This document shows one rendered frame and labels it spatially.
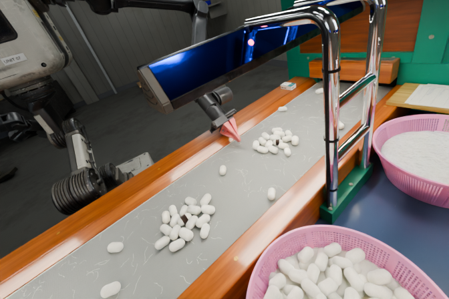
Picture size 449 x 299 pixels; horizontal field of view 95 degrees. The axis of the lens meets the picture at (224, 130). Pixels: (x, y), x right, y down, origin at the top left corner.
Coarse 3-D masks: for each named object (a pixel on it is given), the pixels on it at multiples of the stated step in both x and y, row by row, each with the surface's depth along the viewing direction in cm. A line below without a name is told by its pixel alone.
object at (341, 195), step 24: (312, 0) 42; (336, 0) 39; (384, 0) 34; (264, 24) 35; (288, 24) 32; (336, 24) 28; (384, 24) 36; (336, 48) 29; (336, 72) 31; (336, 96) 33; (336, 120) 35; (336, 144) 37; (360, 144) 50; (336, 168) 40; (360, 168) 53; (336, 192) 44; (336, 216) 47
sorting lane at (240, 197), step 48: (240, 144) 72; (288, 144) 65; (192, 192) 58; (240, 192) 54; (96, 240) 53; (144, 240) 49; (192, 240) 46; (48, 288) 45; (96, 288) 42; (144, 288) 40
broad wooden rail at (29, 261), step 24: (264, 96) 94; (288, 96) 90; (240, 120) 81; (192, 144) 75; (216, 144) 73; (168, 168) 67; (192, 168) 67; (120, 192) 63; (144, 192) 61; (72, 216) 60; (96, 216) 57; (120, 216) 57; (48, 240) 54; (72, 240) 53; (0, 264) 51; (24, 264) 49; (48, 264) 50; (0, 288) 46
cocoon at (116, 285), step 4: (108, 284) 40; (112, 284) 40; (116, 284) 40; (120, 284) 41; (104, 288) 40; (108, 288) 40; (112, 288) 40; (116, 288) 40; (100, 292) 40; (104, 292) 39; (108, 292) 39; (112, 292) 40; (116, 292) 40; (104, 296) 39; (108, 296) 40
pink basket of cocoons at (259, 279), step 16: (288, 240) 39; (304, 240) 39; (320, 240) 39; (336, 240) 38; (352, 240) 36; (368, 240) 35; (272, 256) 38; (288, 256) 39; (368, 256) 35; (384, 256) 33; (400, 256) 31; (256, 272) 35; (400, 272) 32; (416, 272) 30; (256, 288) 34; (416, 288) 30; (432, 288) 28
